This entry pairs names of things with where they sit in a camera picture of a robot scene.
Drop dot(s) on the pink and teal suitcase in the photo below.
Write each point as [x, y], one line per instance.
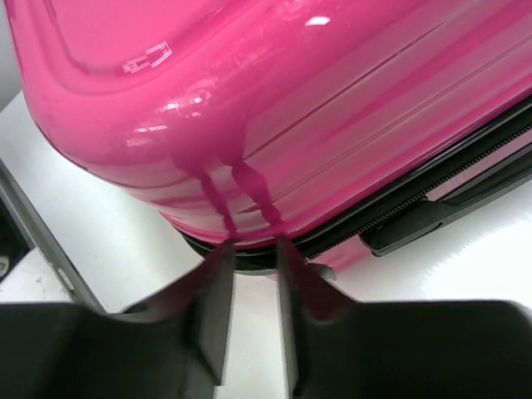
[352, 127]

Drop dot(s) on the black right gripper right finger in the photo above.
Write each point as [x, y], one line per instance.
[338, 347]

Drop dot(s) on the metal base rail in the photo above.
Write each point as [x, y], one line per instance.
[24, 233]

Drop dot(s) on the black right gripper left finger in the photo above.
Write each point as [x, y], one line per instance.
[171, 344]

